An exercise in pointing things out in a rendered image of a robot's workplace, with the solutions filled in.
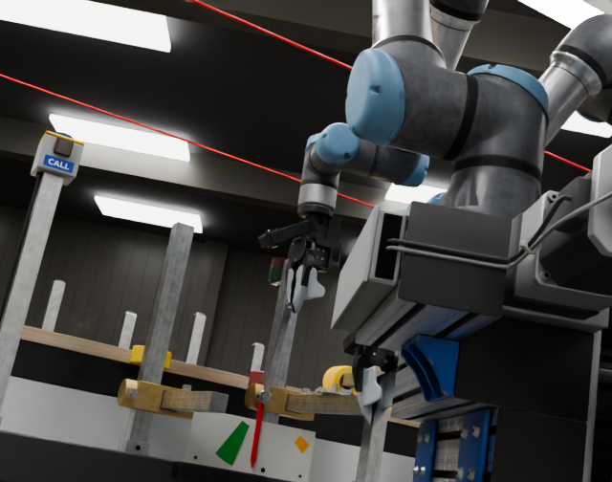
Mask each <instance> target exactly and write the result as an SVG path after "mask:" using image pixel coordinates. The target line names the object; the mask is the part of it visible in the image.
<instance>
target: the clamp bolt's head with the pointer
mask: <svg viewBox="0 0 612 482"><path fill-rule="evenodd" d="M260 391H261V390H260ZM260 391H258V393H259V392H260ZM258 393H257V395H256V399H257V401H258ZM261 398H262V401H263V402H268V401H269V399H270V398H271V395H270V393H269V392H263V393H262V395H261ZM258 402H259V401H258ZM263 410H264V404H262V403H260V402H259V407H258V413H257V419H256V426H255V432H254V437H253V444H252V450H251V468H252V467H253V465H254V462H255V460H256V453H257V448H258V441H259V435H260V429H261V423H262V416H263Z"/></svg>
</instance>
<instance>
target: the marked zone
mask: <svg viewBox="0 0 612 482"><path fill-rule="evenodd" d="M248 429H249V425H247V424H246V423H245V422H244V421H242V422H241V423H240V424H239V425H238V427H237V428H236V429H235V430H234V431H233V433H232V434H231V435H230V436H229V438H228V439H227V440H226V441H225V443H224V444H223V445H222V446H221V447H220V448H219V449H218V450H217V451H216V452H215V454H217V455H218V456H219V457H220V458H221V459H222V460H224V461H225V462H227V463H228V464H230V465H233V462H234V460H235V458H236V455H237V453H238V451H239V449H240V447H241V445H242V443H243V440H244V438H245V436H246V433H247V431H248Z"/></svg>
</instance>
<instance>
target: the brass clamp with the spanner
mask: <svg viewBox="0 0 612 482"><path fill-rule="evenodd" d="M264 386H265V385H264V384H259V383H251V384H250V385H249V386H248V388H247V391H246V394H245V405H246V407H247V408H251V409H252V410H258V407H259V402H258V401H257V399H256V395H257V393H258V391H260V390H264ZM270 392H271V393H272V399H271V401H270V402H269V403H267V404H264V410H263V411H267V412H271V413H276V414H279V416H283V417H288V418H293V419H297V420H301V421H313V420H314V415H315V413H298V412H294V411H290V410H286V406H287V402H288V396H289V395H311V394H306V393H302V392H298V391H293V390H290V389H286V388H281V387H277V386H272V385H271V389H270Z"/></svg>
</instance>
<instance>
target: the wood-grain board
mask: <svg viewBox="0 0 612 482"><path fill-rule="evenodd" d="M20 339H21V340H26V341H31V342H35V343H40V344H44V345H49V346H52V347H57V348H61V349H66V350H70V351H75V352H78V353H83V354H87V355H92V356H96V357H101V358H105V359H109V360H113V361H118V362H126V363H130V364H134V363H131V362H130V358H131V353H132V350H130V349H126V348H121V347H117V346H113V345H109V344H105V343H100V342H96V341H92V340H85V339H81V338H76V337H72V336H68V335H63V334H59V333H56V332H51V331H47V330H43V329H38V328H34V327H31V326H26V325H24V327H23V331H22V335H21V338H20ZM164 372H168V373H173V374H177V375H182V376H186V377H190V378H194V379H199V380H203V381H208V382H212V383H219V384H224V385H228V386H233V387H237V388H242V389H246V390H247V388H248V383H249V378H250V377H246V376H242V375H238V374H233V373H230V372H226V371H221V370H217V369H213V368H208V367H204V366H201V365H196V364H192V363H188V362H183V361H176V360H170V364H169V368H168V369H167V370H164ZM286 389H290V390H293V391H298V392H301V391H302V389H300V388H295V387H291V386H287V385H286ZM390 413H391V409H389V412H388V419H387V422H392V423H396V424H401V425H405V426H410V427H417V428H420V424H422V423H418V422H412V421H408V420H402V419H398V418H391V417H390Z"/></svg>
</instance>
